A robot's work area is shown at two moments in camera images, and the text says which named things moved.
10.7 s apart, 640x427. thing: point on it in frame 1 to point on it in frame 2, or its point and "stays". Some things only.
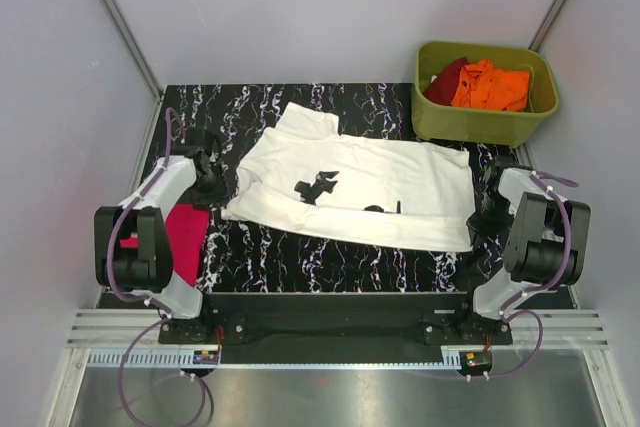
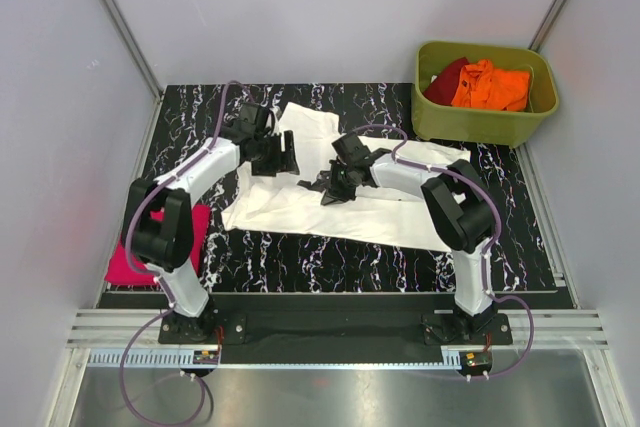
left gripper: (215, 195) to (283, 161)
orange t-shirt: (484, 86) stays
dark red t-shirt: (442, 89) stays
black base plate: (338, 329) stays
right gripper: (479, 231) to (328, 199)
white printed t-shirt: (304, 175) stays
